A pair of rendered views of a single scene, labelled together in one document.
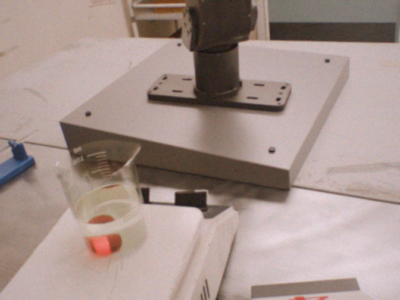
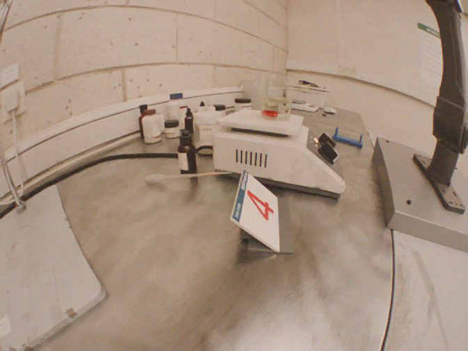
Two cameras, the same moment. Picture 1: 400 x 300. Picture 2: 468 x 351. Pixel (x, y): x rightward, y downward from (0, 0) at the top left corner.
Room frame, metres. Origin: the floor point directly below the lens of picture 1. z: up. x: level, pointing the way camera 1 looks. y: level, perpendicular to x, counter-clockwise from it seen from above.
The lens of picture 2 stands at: (0.22, -0.23, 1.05)
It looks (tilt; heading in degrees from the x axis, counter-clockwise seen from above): 28 degrees down; 93
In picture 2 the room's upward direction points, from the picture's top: straight up
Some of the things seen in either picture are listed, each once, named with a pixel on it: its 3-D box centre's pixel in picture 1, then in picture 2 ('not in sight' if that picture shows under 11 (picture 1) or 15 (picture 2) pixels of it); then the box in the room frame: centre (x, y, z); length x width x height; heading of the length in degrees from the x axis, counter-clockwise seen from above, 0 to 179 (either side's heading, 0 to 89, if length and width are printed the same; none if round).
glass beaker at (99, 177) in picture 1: (109, 197); (277, 95); (0.27, 0.07, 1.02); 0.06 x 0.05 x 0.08; 105
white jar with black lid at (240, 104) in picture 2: not in sight; (242, 107); (0.22, 0.55, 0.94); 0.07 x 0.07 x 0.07
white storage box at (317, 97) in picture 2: not in sight; (308, 95); (0.72, 1.24, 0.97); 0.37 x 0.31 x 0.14; 61
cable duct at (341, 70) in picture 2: not in sight; (392, 83); (1.41, 1.03, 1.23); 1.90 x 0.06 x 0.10; 149
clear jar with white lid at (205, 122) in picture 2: not in sight; (208, 131); (0.15, 0.15, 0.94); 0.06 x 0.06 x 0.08
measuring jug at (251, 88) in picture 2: not in sight; (253, 95); (0.27, 0.75, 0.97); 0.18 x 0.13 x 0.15; 142
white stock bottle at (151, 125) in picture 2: not in sight; (151, 125); (-0.02, 0.23, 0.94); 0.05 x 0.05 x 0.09
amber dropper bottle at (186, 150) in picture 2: not in sight; (186, 150); (0.13, 0.06, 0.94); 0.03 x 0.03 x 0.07
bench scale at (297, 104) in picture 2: not in sight; (296, 104); (0.54, 0.94, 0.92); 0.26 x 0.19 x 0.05; 150
